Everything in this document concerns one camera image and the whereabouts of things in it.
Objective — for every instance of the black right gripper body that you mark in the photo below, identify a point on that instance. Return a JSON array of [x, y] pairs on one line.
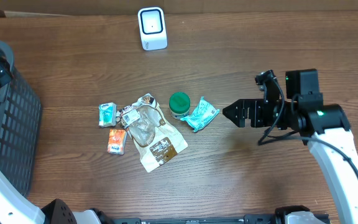
[[265, 117]]

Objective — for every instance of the teal packet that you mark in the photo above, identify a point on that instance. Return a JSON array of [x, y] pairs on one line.
[[201, 116]]

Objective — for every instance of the green lid jar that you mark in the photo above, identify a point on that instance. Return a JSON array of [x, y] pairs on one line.
[[179, 104]]

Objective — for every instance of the brown white snack pouch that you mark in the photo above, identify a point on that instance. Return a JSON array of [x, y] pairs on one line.
[[156, 140]]

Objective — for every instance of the green Kleenex tissue pack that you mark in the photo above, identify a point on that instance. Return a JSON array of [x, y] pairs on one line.
[[107, 115]]

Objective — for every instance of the orange tissue pack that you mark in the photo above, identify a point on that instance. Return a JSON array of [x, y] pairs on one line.
[[116, 141]]

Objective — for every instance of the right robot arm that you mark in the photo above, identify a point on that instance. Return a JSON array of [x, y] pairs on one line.
[[298, 113]]

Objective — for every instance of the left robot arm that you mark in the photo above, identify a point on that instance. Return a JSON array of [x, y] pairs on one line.
[[15, 208]]

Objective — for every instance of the white barcode scanner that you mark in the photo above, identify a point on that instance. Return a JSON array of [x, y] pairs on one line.
[[152, 28]]

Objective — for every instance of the grey plastic mesh basket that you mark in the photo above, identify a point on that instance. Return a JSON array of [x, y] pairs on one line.
[[20, 119]]

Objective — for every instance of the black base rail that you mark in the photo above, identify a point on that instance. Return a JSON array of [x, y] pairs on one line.
[[246, 219]]

